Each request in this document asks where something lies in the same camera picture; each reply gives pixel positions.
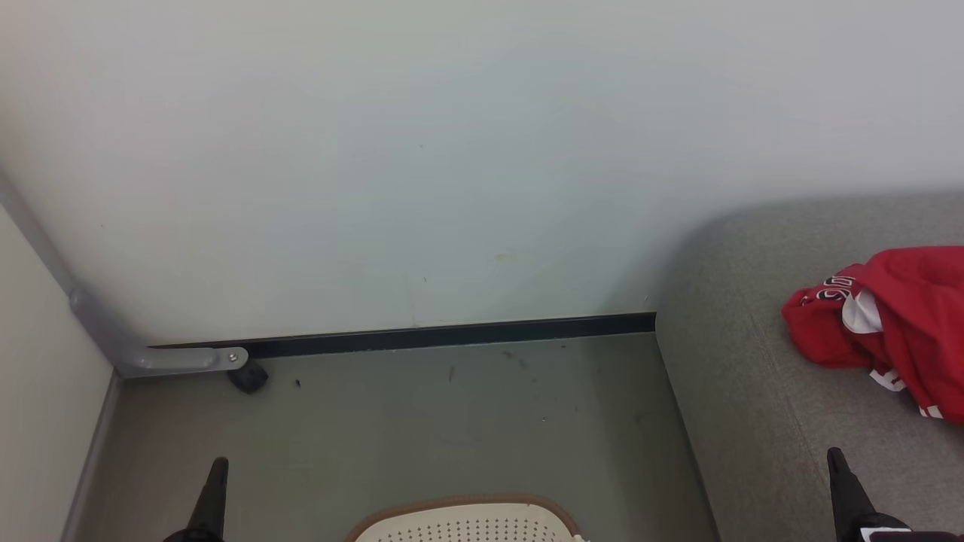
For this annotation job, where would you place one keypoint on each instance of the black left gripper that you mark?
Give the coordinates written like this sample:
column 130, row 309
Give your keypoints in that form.
column 181, row 537

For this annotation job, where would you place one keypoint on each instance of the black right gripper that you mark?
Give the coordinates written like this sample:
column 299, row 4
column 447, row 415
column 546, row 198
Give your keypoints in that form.
column 915, row 536

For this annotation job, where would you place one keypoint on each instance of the red white sports jersey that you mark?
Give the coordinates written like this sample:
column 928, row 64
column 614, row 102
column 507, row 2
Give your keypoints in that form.
column 904, row 331

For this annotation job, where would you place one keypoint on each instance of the cream perforated laundry basket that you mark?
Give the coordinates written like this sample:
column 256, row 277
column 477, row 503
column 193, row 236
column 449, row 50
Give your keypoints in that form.
column 467, row 521

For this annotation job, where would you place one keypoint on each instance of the grey fabric sofa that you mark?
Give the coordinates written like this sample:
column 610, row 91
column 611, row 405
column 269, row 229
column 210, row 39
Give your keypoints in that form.
column 753, row 421

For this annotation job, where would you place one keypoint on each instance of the black caster wheel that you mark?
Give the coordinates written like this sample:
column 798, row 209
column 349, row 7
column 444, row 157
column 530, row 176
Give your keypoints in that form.
column 248, row 376

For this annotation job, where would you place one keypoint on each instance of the grey metal partition foot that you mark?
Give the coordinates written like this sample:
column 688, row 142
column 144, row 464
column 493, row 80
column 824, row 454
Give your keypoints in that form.
column 158, row 360

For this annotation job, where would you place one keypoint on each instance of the black baseboard strip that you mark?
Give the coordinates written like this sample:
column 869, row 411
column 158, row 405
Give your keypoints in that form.
column 452, row 333

